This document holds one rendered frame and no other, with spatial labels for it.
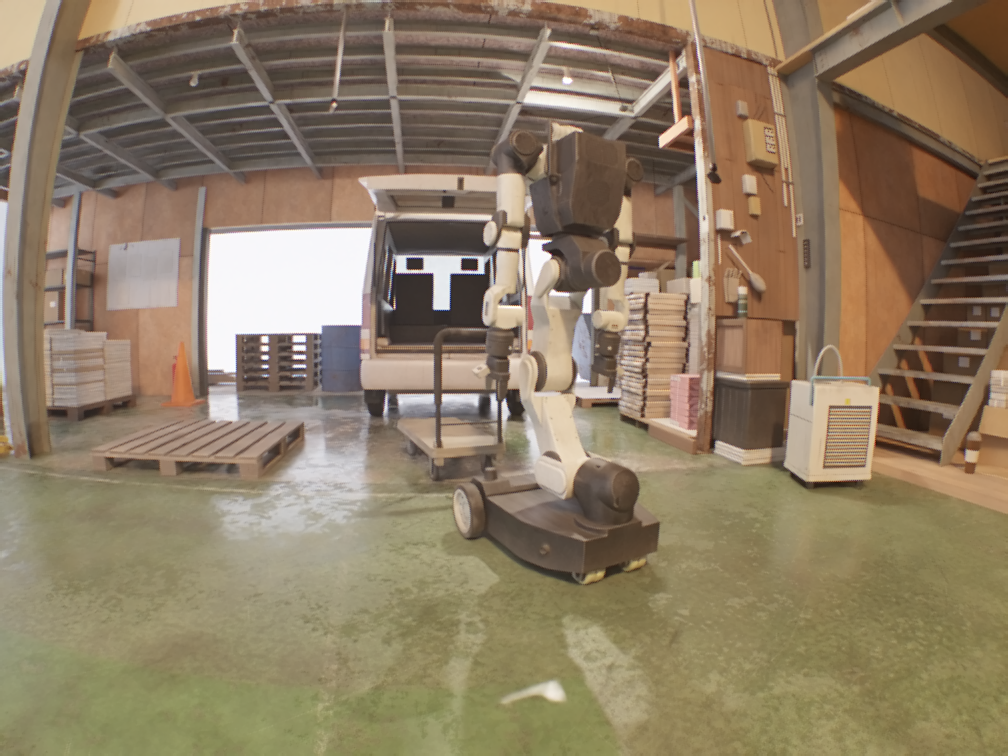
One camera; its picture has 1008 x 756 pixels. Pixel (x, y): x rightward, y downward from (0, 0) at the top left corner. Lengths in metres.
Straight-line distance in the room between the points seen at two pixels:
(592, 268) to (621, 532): 0.78
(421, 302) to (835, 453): 4.78
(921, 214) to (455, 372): 4.53
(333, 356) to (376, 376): 2.56
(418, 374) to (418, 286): 2.17
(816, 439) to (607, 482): 1.45
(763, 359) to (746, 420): 0.39
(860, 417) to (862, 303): 1.73
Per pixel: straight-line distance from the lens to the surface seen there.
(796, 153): 4.11
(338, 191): 6.48
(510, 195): 1.57
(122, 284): 7.45
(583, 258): 1.52
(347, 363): 6.59
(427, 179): 3.22
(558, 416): 1.71
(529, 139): 1.60
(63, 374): 5.37
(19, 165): 3.85
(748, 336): 3.09
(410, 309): 6.04
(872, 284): 4.44
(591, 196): 1.58
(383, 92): 4.37
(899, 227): 4.90
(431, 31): 3.73
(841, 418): 2.69
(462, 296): 6.05
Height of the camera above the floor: 0.73
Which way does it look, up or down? 5 degrees down
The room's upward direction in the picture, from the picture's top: 1 degrees clockwise
